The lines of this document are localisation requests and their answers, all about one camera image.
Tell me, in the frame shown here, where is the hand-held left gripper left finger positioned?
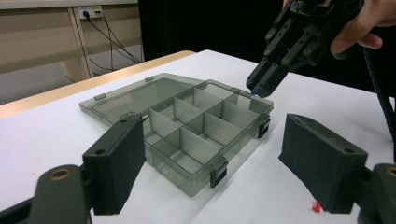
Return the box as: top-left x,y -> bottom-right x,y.
81,114 -> 148,217

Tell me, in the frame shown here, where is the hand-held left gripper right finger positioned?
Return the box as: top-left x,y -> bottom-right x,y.
277,113 -> 369,215

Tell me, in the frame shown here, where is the grey transparent compartment box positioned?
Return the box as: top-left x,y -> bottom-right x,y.
78,72 -> 275,198

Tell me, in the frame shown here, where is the black curtain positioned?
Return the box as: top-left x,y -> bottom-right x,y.
137,0 -> 396,99

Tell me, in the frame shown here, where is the light wooden desk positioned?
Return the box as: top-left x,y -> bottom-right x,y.
0,0 -> 145,76

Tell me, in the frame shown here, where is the black corrugated cable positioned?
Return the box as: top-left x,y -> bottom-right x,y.
362,46 -> 396,162

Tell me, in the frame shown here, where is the black power cable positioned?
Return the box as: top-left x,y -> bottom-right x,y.
82,10 -> 143,72
97,11 -> 143,63

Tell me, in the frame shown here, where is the white wall socket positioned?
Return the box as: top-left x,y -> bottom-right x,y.
77,5 -> 103,21

